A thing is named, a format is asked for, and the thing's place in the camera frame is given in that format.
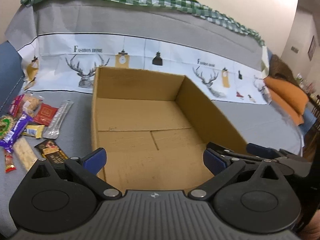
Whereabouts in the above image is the brown cardboard box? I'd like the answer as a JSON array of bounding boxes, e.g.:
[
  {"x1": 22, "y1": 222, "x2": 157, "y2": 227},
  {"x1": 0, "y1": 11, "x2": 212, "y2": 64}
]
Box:
[{"x1": 91, "y1": 67, "x2": 247, "y2": 192}]

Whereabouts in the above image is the small framed picture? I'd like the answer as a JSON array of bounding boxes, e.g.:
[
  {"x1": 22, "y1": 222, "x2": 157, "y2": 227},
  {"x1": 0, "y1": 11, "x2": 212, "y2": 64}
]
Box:
[{"x1": 308, "y1": 36, "x2": 316, "y2": 61}]

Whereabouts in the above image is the grey deer print cloth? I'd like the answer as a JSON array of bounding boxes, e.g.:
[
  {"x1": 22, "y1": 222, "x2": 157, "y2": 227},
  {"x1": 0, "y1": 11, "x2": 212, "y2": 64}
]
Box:
[{"x1": 5, "y1": 0, "x2": 301, "y2": 239}]

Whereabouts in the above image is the round puffed grain cake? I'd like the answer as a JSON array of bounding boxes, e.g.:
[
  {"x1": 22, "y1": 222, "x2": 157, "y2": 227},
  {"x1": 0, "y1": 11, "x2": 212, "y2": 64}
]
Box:
[{"x1": 0, "y1": 115, "x2": 15, "y2": 139}]

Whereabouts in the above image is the red peanut snack bag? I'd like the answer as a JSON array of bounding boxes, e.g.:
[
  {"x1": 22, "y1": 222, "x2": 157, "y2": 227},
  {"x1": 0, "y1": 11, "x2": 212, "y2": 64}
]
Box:
[{"x1": 8, "y1": 93, "x2": 43, "y2": 118}]

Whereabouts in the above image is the purple Alpenliebe candy bar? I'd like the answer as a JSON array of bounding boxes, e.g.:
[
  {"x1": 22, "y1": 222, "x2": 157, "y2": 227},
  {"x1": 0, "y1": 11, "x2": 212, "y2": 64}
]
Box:
[{"x1": 1, "y1": 112, "x2": 33, "y2": 153}]

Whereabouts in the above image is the brown blanket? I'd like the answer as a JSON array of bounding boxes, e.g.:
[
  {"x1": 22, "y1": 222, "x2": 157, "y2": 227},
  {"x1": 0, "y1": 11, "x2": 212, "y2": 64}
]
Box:
[{"x1": 269, "y1": 54, "x2": 298, "y2": 86}]

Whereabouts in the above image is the red square snack packet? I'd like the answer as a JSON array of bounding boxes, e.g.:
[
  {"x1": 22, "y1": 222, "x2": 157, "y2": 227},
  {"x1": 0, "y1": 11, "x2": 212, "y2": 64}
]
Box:
[{"x1": 33, "y1": 103, "x2": 58, "y2": 126}]

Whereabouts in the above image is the silver stick sachet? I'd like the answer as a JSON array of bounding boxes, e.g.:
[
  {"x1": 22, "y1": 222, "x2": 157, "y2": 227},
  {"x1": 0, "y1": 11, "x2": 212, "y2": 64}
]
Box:
[{"x1": 43, "y1": 100, "x2": 73, "y2": 139}]

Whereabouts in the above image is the small red candy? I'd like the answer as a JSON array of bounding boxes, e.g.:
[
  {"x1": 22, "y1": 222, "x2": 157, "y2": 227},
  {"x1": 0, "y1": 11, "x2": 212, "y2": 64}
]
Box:
[{"x1": 4, "y1": 150, "x2": 16, "y2": 173}]

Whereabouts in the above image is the yellow Alpenliebe candy bar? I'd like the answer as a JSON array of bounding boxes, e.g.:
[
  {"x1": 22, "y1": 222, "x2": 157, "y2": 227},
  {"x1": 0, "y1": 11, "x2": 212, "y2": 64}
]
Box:
[{"x1": 22, "y1": 125, "x2": 45, "y2": 139}]

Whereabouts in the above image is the beige wafer bar packet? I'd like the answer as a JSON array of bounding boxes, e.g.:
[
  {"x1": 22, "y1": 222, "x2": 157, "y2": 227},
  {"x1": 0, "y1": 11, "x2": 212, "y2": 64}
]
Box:
[{"x1": 13, "y1": 137, "x2": 38, "y2": 171}]

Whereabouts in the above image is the orange cushion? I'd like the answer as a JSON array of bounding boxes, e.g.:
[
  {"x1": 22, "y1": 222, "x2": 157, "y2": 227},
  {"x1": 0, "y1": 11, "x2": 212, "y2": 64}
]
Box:
[
  {"x1": 269, "y1": 88, "x2": 304, "y2": 126},
  {"x1": 264, "y1": 76, "x2": 309, "y2": 115}
]

